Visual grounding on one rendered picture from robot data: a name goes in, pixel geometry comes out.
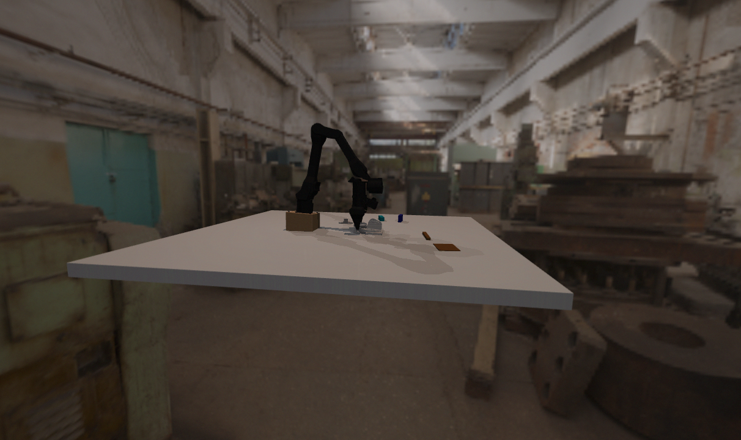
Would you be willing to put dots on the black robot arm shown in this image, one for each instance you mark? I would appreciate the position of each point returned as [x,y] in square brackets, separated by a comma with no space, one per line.
[311,186]

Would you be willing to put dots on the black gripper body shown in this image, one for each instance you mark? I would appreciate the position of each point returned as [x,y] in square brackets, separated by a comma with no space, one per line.
[357,204]

